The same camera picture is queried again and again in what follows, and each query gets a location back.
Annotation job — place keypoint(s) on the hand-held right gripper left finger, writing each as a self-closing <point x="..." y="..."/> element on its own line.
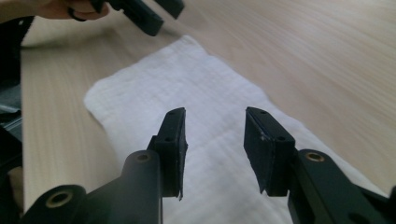
<point x="171" y="149"/>

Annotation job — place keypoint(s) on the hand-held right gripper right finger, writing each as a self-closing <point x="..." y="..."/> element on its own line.
<point x="267" y="152"/>

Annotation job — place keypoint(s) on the white towel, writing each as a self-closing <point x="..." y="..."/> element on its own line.
<point x="199" y="124"/>

